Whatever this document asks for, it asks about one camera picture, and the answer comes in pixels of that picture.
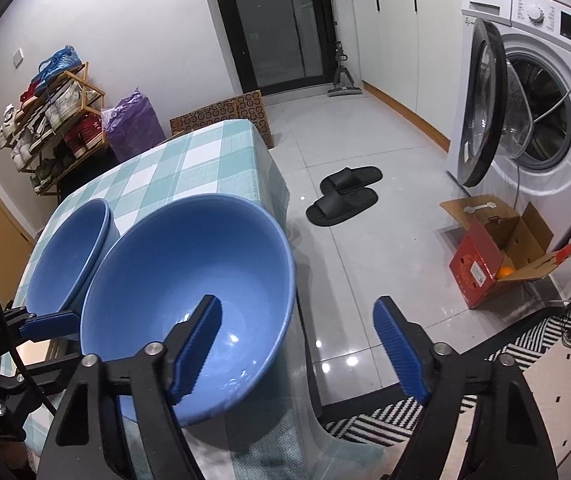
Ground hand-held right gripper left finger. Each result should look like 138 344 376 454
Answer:
38 294 223 480

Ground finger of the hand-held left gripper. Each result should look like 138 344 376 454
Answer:
0 352 86 393
18 310 82 342

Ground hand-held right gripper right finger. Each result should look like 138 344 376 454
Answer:
373 295 559 480

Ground red cardboard box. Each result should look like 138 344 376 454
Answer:
439 194 571 310

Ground black white striped rug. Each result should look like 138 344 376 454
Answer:
323 290 571 480

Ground black slipper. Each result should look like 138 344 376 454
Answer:
305 187 379 227
319 166 383 196

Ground teal checked tablecloth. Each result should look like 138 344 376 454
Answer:
15 119 316 480

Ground purple plastic bag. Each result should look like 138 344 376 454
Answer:
101 87 167 163

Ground wooden shoe rack with shoes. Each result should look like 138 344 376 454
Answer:
0 45 106 193

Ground patterned cardboard sheet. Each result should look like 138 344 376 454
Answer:
169 89 276 150

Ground grey floor mop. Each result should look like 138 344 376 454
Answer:
326 20 363 98

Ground white base cabinets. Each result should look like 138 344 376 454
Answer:
353 0 466 153

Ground white washing machine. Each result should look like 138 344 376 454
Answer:
445 0 571 301

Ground black framed glass door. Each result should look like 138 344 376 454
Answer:
206 0 339 97

